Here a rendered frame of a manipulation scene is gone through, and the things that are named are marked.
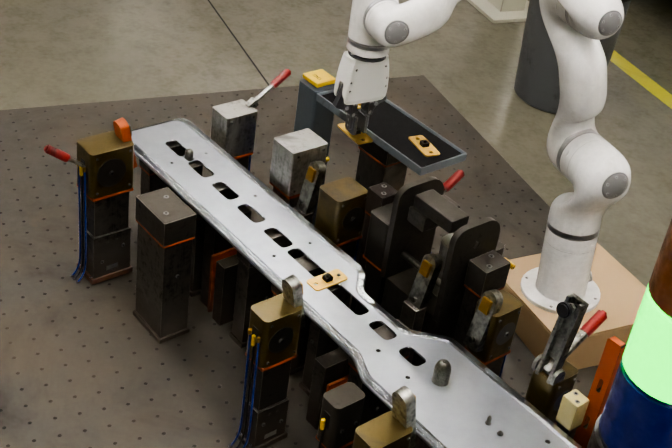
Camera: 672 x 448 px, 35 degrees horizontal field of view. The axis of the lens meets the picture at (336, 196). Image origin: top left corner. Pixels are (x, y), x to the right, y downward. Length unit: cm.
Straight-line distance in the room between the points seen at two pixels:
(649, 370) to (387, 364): 133
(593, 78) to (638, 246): 218
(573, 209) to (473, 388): 59
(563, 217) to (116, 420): 107
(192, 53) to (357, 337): 336
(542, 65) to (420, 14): 319
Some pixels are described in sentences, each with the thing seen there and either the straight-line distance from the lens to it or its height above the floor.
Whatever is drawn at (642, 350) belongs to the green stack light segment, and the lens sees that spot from 73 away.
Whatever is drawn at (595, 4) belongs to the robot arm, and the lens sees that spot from 216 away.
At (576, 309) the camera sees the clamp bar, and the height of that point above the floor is 120.
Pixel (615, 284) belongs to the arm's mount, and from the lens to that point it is 273.
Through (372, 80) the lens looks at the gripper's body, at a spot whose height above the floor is 139.
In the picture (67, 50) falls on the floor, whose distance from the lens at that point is 525.
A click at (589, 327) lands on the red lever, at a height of 113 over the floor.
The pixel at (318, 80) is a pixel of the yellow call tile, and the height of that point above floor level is 116.
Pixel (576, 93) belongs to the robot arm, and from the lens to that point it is 232.
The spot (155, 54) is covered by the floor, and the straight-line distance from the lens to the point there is 525.
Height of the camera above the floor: 234
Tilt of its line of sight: 33 degrees down
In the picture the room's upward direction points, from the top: 8 degrees clockwise
